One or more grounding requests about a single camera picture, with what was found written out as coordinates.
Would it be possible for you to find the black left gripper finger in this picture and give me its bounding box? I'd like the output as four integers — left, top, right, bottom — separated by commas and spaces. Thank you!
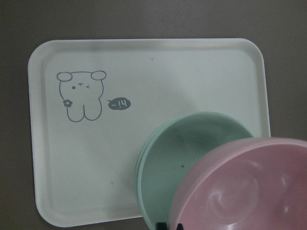
155, 222, 167, 230

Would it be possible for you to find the small pink bowl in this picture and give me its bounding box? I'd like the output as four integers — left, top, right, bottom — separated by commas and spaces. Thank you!
168, 138, 307, 230

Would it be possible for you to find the green bowl stack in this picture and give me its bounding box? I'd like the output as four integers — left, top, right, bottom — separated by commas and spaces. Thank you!
134, 112, 253, 230

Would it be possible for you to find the cream rabbit tray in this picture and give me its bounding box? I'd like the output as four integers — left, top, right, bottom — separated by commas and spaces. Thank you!
28, 38, 270, 227

